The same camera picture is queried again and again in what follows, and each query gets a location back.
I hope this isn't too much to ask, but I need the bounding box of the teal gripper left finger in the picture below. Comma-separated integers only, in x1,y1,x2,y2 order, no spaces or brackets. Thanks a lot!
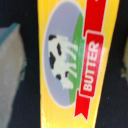
0,23,26,128

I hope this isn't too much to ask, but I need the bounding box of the yellow butter box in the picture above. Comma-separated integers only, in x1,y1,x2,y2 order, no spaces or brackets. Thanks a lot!
38,0,120,128

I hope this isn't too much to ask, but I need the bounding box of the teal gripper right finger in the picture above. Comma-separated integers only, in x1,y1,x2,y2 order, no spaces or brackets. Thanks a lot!
121,49,128,79

